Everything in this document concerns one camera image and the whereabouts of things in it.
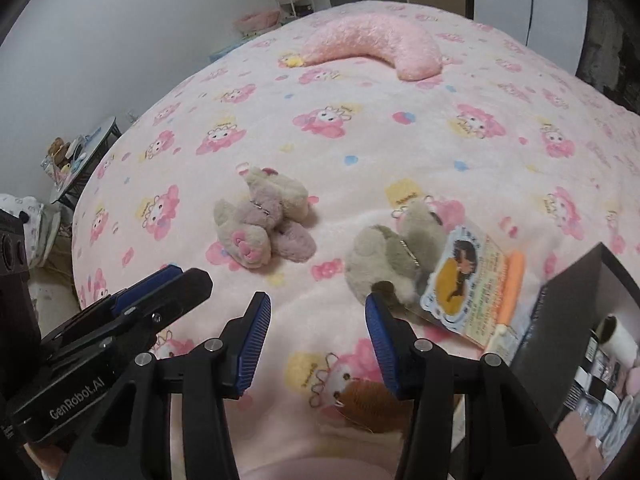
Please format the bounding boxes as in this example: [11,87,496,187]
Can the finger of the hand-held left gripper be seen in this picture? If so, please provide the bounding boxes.
[40,264,184,347]
[45,267,215,362]

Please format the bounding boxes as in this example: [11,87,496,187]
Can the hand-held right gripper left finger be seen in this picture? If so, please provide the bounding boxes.
[56,291,272,480]

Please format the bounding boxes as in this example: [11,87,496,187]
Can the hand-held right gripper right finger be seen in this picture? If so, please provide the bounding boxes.
[365,291,578,480]

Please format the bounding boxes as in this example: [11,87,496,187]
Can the grey plush toy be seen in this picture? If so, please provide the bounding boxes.
[345,199,452,307]

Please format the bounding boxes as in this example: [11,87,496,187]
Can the doll picture card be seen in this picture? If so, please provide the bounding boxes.
[419,225,511,347]

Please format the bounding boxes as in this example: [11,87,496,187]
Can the pink and beige plush toy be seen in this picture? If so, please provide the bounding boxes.
[214,166,319,271]

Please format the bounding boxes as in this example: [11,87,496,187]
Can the orange and white pen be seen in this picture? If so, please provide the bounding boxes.
[484,251,527,352]

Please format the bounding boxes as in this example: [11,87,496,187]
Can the black storage box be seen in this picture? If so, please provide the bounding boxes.
[510,242,640,480]

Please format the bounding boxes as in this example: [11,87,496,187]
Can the white printed cloth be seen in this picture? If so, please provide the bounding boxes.
[0,194,62,267]

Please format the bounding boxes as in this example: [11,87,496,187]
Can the person's pink clothing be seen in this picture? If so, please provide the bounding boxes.
[170,427,451,480]

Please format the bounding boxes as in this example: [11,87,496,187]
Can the dark side table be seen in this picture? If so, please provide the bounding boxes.
[50,116,124,207]

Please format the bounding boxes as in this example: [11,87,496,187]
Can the pile of small toys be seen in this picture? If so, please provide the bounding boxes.
[42,135,102,182]

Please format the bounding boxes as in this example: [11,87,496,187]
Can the pink printed blanket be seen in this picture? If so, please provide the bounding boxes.
[70,0,640,480]

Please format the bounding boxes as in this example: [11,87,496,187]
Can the stack of small photo cards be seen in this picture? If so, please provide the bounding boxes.
[565,340,637,452]

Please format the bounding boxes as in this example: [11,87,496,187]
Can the white lint roller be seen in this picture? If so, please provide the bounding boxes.
[597,314,639,369]

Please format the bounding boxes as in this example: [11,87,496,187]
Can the pink round cushion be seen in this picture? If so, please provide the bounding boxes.
[234,8,282,37]

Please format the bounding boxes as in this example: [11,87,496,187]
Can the pink crescent plush pillow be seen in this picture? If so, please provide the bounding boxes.
[280,14,445,81]

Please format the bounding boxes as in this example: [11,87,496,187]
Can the white wardrobe door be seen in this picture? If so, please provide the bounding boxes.
[472,0,597,77]

